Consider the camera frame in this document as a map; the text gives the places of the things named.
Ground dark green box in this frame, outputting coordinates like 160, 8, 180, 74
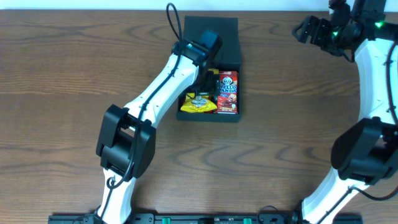
177, 16, 243, 123

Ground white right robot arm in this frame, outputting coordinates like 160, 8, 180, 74
289, 0, 397, 223

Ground yellow Hacks candy bag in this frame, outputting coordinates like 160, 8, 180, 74
180, 68, 219, 113

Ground red Hello Panda box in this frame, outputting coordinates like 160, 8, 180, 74
216, 71, 239, 114

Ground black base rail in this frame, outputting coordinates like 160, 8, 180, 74
48, 212, 364, 224

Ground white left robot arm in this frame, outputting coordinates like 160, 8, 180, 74
94, 30, 222, 223

